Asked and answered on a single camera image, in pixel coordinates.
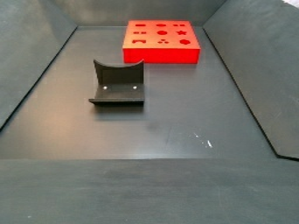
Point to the red shape-sorter block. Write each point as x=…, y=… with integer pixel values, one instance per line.
x=161, y=41

